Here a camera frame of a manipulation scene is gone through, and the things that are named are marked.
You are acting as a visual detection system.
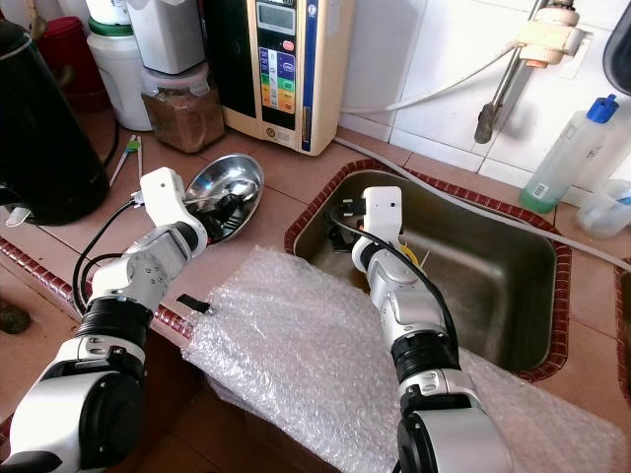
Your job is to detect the stainless steel bowl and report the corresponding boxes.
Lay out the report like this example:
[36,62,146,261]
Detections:
[185,153,265,242]

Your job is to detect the yellow plastic bowl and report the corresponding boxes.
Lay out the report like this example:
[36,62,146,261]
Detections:
[394,241,427,274]

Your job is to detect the black tape piece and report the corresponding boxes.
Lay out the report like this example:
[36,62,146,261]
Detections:
[175,294,215,314]

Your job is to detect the jar of brown powder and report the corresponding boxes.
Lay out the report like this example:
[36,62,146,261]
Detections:
[141,67,226,154]

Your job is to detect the green white tongs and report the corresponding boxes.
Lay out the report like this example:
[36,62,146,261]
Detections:
[110,136,144,186]

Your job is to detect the beige water ionizer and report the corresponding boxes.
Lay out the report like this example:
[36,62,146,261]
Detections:
[205,0,356,157]

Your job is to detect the clear bubble wrap sheet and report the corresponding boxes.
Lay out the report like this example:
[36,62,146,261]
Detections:
[182,246,631,473]

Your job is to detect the white jug green lid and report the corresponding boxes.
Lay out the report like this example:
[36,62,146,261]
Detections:
[87,22,154,131]

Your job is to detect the stainless steel sink basin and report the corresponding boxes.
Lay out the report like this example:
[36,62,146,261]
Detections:
[616,261,631,375]
[286,169,558,373]

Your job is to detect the translucent grey container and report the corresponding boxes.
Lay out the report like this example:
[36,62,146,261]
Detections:
[126,0,208,75]

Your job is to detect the black electric kettle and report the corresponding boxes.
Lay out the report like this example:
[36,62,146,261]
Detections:
[0,20,124,226]

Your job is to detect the red container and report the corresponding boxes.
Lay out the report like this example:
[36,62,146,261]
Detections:
[39,15,109,111]

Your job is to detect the dark oblong object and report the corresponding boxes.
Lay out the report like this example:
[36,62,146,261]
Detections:
[0,301,33,334]

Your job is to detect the clear bottle blue cap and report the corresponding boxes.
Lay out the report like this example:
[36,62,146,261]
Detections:
[521,96,620,213]

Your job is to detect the white labelled bottle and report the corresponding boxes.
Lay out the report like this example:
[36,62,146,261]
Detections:
[87,0,139,29]

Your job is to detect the clear measuring cup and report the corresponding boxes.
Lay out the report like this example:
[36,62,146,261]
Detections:
[577,177,631,239]

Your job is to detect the black pan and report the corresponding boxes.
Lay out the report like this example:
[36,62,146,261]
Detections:
[601,30,631,98]

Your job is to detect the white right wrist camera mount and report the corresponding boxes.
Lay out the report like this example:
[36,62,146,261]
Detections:
[360,185,405,247]

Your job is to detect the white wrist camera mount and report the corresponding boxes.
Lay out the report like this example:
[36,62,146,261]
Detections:
[140,168,208,247]
[360,185,405,247]

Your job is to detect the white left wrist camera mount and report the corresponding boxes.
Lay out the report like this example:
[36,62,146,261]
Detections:
[140,168,208,247]

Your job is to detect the grey drain hose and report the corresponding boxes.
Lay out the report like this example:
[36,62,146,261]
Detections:
[330,138,631,267]

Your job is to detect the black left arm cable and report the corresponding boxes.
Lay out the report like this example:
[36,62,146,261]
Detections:
[74,197,149,316]

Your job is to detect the white inlet hose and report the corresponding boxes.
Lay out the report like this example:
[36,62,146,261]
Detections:
[340,44,528,114]

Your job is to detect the wall tap with diverter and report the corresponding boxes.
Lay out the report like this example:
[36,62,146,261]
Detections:
[473,0,593,146]

